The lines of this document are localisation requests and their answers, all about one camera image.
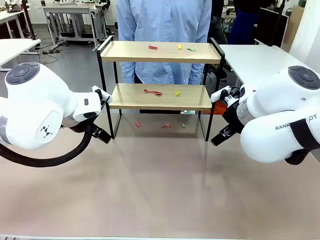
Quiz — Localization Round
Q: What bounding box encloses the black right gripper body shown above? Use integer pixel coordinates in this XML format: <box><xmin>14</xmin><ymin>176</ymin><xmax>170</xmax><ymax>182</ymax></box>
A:
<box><xmin>221</xmin><ymin>99</ymin><xmax>245</xmax><ymax>138</ymax></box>

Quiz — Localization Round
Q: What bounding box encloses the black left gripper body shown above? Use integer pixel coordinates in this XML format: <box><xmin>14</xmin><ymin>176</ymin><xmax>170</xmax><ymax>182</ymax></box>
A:
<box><xmin>90</xmin><ymin>123</ymin><xmax>103</xmax><ymax>137</ymax></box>

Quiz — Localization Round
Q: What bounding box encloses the orange object on floor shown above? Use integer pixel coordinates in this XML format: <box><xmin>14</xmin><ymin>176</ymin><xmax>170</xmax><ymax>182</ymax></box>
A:
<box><xmin>214</xmin><ymin>100</ymin><xmax>230</xmax><ymax>116</ymax></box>

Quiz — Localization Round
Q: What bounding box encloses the black office chair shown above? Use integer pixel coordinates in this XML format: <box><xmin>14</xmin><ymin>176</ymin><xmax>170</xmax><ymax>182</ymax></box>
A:
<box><xmin>205</xmin><ymin>20</ymin><xmax>229</xmax><ymax>85</ymax></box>

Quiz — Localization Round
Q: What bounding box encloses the person in dark blue trousers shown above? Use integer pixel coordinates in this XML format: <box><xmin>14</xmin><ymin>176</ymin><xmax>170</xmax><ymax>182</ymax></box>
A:
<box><xmin>227</xmin><ymin>0</ymin><xmax>261</xmax><ymax>46</ymax></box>

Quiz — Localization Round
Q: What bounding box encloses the black monitor panel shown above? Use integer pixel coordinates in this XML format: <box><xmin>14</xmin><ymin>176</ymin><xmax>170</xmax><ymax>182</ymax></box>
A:
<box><xmin>256</xmin><ymin>6</ymin><xmax>290</xmax><ymax>48</ymax></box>

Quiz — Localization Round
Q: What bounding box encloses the tall cardboard panel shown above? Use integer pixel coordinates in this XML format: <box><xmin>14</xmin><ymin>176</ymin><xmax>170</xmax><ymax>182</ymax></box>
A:
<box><xmin>280</xmin><ymin>5</ymin><xmax>305</xmax><ymax>52</ymax></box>

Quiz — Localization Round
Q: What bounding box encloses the grey metal workbench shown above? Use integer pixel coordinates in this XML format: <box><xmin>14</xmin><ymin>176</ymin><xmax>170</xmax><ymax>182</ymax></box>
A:
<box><xmin>41</xmin><ymin>2</ymin><xmax>107</xmax><ymax>49</ymax></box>

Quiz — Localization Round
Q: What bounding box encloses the person in light blue shirt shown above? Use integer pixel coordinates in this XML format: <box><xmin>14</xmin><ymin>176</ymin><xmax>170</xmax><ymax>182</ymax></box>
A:
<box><xmin>116</xmin><ymin>0</ymin><xmax>213</xmax><ymax>85</ymax></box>

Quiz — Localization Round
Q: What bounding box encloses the black stand pole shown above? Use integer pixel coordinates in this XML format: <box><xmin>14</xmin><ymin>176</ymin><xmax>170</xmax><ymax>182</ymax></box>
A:
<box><xmin>20</xmin><ymin>0</ymin><xmax>37</xmax><ymax>41</ymax></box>

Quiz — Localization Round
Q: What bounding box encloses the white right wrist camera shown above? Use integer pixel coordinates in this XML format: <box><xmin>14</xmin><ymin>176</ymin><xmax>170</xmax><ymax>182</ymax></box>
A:
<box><xmin>210</xmin><ymin>85</ymin><xmax>231</xmax><ymax>103</ymax></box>

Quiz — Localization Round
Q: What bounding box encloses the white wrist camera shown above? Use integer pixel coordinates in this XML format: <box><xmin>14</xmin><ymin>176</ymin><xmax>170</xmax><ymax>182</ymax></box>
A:
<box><xmin>210</xmin><ymin>85</ymin><xmax>231</xmax><ymax>103</ymax></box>
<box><xmin>91</xmin><ymin>85</ymin><xmax>112</xmax><ymax>106</ymax></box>

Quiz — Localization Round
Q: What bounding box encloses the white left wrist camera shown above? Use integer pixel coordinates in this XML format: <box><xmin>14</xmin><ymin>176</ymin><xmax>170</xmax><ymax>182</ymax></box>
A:
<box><xmin>91</xmin><ymin>85</ymin><xmax>112</xmax><ymax>106</ymax></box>

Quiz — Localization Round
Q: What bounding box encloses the black velcro arm strap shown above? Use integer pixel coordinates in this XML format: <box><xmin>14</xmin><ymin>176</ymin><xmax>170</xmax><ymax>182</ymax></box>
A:
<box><xmin>290</xmin><ymin>118</ymin><xmax>320</xmax><ymax>151</ymax></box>

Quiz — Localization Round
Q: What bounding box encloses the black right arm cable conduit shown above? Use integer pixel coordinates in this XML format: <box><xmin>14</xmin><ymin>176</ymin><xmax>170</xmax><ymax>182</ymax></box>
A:
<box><xmin>284</xmin><ymin>146</ymin><xmax>310</xmax><ymax>166</ymax></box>

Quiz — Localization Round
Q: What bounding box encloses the black floor cable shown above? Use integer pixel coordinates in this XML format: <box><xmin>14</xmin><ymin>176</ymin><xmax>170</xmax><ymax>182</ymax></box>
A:
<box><xmin>34</xmin><ymin>41</ymin><xmax>61</xmax><ymax>65</ymax></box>

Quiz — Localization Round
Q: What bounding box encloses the two-tier wooden shelf black frame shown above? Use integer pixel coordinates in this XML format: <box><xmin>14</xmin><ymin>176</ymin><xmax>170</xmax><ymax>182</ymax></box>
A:
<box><xmin>96</xmin><ymin>35</ymin><xmax>226</xmax><ymax>142</ymax></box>

